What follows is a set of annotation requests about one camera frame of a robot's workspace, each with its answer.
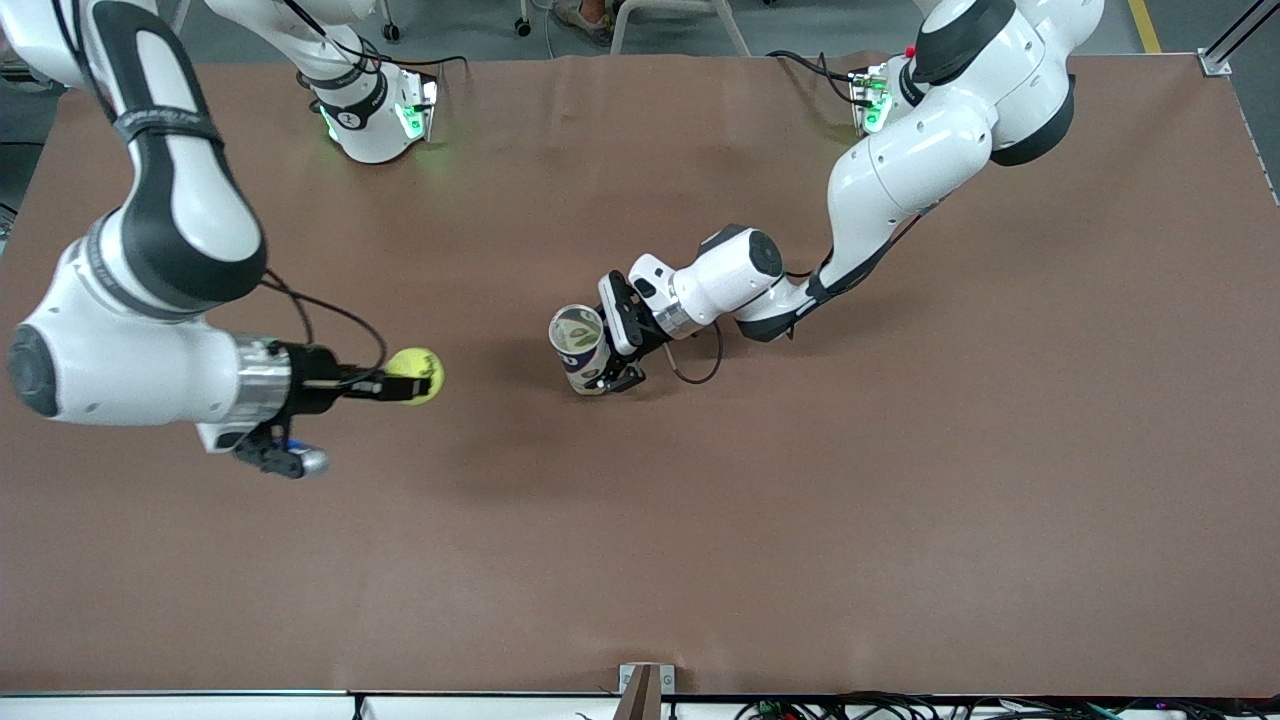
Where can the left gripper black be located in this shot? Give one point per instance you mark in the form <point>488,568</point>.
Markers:
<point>648,345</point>

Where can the clear plastic tennis ball can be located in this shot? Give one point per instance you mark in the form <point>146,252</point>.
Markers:
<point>585,375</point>

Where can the black caster wheel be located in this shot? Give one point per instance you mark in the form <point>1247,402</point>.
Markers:
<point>524,26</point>
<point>390,35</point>

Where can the grey shoe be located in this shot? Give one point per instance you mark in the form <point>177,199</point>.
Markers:
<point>585,15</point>

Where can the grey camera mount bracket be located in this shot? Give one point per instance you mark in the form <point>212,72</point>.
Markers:
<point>645,690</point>

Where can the aluminium frame profile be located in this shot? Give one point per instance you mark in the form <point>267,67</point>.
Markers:
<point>1215,62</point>

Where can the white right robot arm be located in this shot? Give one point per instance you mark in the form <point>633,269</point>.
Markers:
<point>180,220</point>

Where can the white stool frame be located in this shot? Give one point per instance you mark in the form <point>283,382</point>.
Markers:
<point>730,30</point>

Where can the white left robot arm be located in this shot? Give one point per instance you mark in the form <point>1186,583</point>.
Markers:
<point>910,150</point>

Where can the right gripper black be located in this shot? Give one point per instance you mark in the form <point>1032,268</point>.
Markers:
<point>312,377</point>

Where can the brown table cover sheet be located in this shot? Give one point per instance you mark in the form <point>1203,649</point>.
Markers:
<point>640,550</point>

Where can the yellow floor tape strip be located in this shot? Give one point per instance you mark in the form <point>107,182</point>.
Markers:
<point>1145,25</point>

